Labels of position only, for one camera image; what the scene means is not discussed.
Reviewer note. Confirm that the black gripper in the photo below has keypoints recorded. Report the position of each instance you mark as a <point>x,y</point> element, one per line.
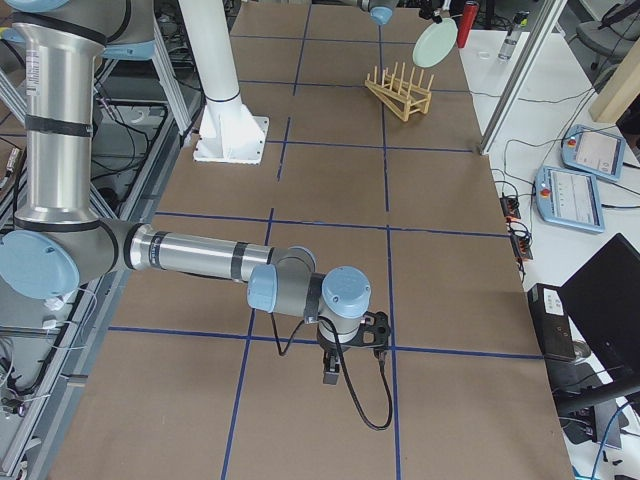
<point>330,347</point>
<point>434,13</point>

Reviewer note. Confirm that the light green ceramic plate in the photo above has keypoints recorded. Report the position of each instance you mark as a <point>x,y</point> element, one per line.
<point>435,43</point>

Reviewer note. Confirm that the wooden dish rack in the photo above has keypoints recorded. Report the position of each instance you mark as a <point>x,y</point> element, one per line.
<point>401,89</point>

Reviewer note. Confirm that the red cylindrical bottle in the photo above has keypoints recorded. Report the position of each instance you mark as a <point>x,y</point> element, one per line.
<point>466,22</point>

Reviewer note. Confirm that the clear plastic water bottle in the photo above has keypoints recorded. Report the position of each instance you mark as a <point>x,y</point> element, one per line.
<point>513,35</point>

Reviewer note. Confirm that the orange black usb hub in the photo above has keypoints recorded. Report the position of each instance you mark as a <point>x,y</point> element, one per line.
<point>521,240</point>
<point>510,207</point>

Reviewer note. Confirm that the black box computer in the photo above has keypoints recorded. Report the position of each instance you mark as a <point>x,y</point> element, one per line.
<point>552,328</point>

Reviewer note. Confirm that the far blue teach pendant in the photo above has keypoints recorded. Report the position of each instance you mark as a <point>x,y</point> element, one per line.
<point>593,151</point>

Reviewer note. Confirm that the blue teach pendant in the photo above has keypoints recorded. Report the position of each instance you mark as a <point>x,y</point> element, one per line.
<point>593,151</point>
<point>569,198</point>

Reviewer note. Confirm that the near blue teach pendant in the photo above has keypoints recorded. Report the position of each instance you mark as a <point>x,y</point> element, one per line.
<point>569,198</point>

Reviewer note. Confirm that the black monitor on stand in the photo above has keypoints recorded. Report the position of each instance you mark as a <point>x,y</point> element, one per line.
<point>602,300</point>

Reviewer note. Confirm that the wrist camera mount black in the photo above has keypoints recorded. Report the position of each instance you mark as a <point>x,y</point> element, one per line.
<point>373,333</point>

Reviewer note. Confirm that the aluminium frame post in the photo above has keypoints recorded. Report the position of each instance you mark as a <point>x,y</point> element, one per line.
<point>548,17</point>

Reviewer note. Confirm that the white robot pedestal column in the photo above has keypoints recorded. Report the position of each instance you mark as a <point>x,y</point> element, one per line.
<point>228,131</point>

